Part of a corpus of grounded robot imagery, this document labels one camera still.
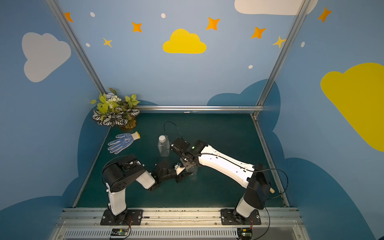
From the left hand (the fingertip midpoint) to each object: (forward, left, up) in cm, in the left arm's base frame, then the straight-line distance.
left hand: (191, 167), depth 89 cm
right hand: (-1, -1, +12) cm, 12 cm away
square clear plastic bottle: (+10, +17, +8) cm, 21 cm away
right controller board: (-32, -28, -6) cm, 43 cm away
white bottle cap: (+13, +18, +11) cm, 24 cm away
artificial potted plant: (+28, +51, +18) cm, 61 cm away
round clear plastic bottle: (-4, -2, +5) cm, 7 cm away
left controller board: (-33, +34, -5) cm, 47 cm away
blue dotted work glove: (+19, +49, -4) cm, 53 cm away
